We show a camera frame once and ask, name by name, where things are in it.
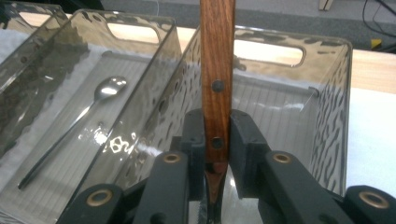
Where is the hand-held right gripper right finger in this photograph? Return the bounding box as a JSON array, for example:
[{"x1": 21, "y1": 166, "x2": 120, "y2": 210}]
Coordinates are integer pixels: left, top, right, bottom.
[{"x1": 229, "y1": 108, "x2": 273, "y2": 200}]

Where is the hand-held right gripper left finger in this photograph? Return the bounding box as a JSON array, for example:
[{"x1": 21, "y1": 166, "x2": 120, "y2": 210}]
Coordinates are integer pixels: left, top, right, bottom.
[{"x1": 169, "y1": 107, "x2": 207, "y2": 202}]

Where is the smoky clear plastic bin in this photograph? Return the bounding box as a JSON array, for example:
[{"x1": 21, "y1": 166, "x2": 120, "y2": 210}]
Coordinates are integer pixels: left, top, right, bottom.
[
  {"x1": 0, "y1": 8, "x2": 183, "y2": 224},
  {"x1": 0, "y1": 1, "x2": 69, "y2": 157},
  {"x1": 74, "y1": 26, "x2": 354, "y2": 224}
]

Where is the wooden handle knife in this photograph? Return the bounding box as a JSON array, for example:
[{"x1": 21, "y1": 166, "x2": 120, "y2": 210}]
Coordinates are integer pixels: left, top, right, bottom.
[{"x1": 190, "y1": 0, "x2": 236, "y2": 224}]

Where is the metal spoon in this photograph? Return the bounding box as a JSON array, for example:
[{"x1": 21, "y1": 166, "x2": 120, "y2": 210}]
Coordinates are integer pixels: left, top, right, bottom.
[{"x1": 17, "y1": 76, "x2": 128, "y2": 190}]

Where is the white table mat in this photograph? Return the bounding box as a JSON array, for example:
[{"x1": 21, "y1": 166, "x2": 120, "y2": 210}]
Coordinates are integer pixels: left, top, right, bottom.
[{"x1": 345, "y1": 87, "x2": 396, "y2": 196}]

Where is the bundle of black cables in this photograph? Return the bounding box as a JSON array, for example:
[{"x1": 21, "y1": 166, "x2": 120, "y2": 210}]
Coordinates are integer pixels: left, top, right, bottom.
[{"x1": 361, "y1": 0, "x2": 396, "y2": 53}]

